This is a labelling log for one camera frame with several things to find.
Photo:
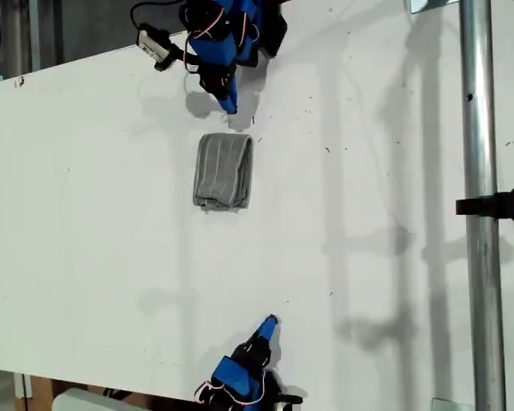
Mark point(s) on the grey striped towel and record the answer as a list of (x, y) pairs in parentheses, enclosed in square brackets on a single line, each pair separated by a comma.
[(222, 171)]

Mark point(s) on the white box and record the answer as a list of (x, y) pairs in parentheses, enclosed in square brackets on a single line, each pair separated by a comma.
[(81, 402)]

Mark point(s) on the black clamp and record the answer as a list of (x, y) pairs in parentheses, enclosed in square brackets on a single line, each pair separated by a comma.
[(505, 205)]

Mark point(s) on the black camera stalk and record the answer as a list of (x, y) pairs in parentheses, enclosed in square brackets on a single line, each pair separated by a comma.
[(175, 57)]

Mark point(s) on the black camera box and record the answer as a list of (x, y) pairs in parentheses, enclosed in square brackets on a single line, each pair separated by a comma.
[(291, 400), (154, 43)]

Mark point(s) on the steel post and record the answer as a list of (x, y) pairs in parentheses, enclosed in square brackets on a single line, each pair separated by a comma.
[(479, 128)]

